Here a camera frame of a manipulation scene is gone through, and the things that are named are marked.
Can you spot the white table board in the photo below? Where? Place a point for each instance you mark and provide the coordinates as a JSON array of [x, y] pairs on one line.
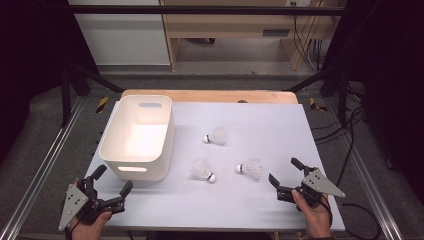
[[250, 126]]

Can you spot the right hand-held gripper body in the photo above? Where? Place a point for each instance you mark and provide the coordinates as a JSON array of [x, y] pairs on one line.
[[318, 185]]

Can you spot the white plastic storage bin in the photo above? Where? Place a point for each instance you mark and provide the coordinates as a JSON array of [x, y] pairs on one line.
[[140, 143]]

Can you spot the person's left hand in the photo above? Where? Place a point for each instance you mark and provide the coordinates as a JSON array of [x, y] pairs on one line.
[[88, 231]]

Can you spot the dark curtain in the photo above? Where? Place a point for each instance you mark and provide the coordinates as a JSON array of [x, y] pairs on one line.
[[30, 66], [393, 83]]

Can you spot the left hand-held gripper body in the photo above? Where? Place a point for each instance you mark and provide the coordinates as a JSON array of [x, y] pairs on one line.
[[71, 203]]

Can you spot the yellow black tape strip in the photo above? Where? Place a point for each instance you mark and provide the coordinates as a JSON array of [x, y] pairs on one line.
[[313, 105], [102, 104]]

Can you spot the white feather shuttlecock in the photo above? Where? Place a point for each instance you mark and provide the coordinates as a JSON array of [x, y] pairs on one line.
[[201, 170], [218, 136], [251, 168]]

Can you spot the person's dark clothing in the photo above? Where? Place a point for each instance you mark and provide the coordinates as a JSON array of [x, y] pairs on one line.
[[206, 236]]

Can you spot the black metal stand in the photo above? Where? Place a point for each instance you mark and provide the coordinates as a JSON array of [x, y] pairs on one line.
[[341, 96], [66, 96]]

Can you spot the wooden table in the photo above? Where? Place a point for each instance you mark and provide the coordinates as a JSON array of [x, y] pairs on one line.
[[206, 96]]

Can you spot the light wooden desk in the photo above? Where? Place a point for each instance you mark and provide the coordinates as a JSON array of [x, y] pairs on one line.
[[230, 26]]

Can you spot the metal floor rail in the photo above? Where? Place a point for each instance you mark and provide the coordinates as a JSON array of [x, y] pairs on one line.
[[366, 180], [40, 173]]

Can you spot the white cabinet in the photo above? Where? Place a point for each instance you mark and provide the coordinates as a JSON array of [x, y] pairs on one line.
[[123, 40]]

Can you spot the black horizontal frame bar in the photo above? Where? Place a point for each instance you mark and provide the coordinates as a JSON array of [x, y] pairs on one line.
[[200, 10]]

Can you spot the person's right hand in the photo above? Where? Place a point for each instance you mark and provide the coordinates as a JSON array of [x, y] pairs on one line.
[[316, 220]]

